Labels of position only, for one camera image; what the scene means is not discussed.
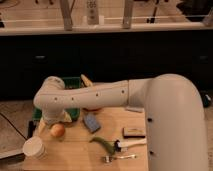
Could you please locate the banana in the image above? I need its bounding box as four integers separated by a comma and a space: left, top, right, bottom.
81, 74, 93, 87

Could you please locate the black cable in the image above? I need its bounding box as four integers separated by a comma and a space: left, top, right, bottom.
0, 112, 28, 140

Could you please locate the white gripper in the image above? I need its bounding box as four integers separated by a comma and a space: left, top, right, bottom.
38, 112, 72, 135

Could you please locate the orange apple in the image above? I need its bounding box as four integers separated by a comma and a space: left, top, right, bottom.
50, 123, 65, 137

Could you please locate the green plastic tray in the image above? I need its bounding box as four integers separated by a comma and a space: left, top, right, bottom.
32, 77, 81, 121

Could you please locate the blue sponge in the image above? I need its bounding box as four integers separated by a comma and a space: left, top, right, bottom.
83, 115, 101, 133

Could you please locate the white remote control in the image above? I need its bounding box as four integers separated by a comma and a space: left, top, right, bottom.
86, 0, 99, 25

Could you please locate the white paper cup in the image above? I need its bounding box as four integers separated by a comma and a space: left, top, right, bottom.
22, 136, 46, 158

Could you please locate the dark brown rectangular block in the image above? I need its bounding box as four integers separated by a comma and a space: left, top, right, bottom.
122, 127, 146, 138

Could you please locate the green chili pepper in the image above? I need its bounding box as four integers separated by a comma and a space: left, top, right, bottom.
90, 137, 115, 155

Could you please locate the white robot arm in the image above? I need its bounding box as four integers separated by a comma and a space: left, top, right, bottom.
33, 74, 208, 171

